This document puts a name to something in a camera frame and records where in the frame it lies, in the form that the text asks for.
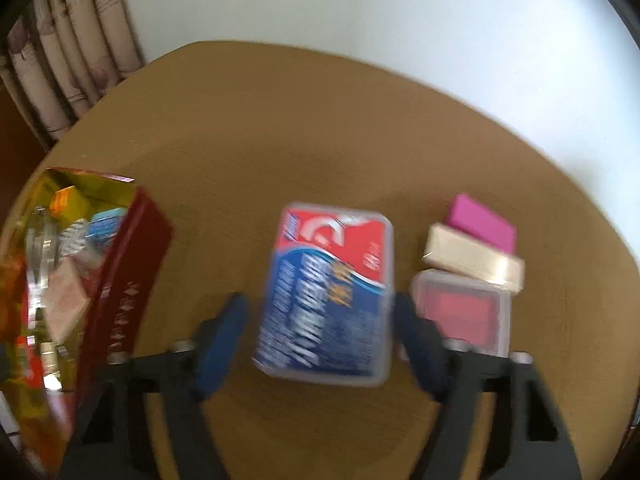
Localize blue teal coin pouch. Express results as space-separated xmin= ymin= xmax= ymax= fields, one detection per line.
xmin=88 ymin=208 xmax=127 ymax=250

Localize clear case blue red cards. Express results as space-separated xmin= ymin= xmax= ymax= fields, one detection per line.
xmin=254 ymin=203 xmax=395 ymax=387

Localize clear case pink contents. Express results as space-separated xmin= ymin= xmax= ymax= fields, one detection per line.
xmin=410 ymin=270 xmax=511 ymax=358

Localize red beige carton box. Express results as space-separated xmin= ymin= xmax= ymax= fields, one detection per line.
xmin=42 ymin=258 xmax=89 ymax=344

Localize gold rectangular box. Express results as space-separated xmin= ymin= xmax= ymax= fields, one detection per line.
xmin=422 ymin=223 xmax=525 ymax=295

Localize black white zigzag box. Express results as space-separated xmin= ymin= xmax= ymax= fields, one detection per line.
xmin=58 ymin=219 xmax=91 ymax=258

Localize beige patterned curtain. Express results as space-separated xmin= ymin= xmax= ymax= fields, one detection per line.
xmin=1 ymin=0 xmax=144 ymax=148

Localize brown wooden door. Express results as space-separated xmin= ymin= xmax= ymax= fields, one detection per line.
xmin=0 ymin=86 xmax=44 ymax=220

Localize red gold toffee tin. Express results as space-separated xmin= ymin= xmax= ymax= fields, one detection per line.
xmin=1 ymin=168 xmax=172 ymax=478

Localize pink rectangular box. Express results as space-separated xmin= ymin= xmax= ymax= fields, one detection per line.
xmin=445 ymin=193 xmax=518 ymax=255

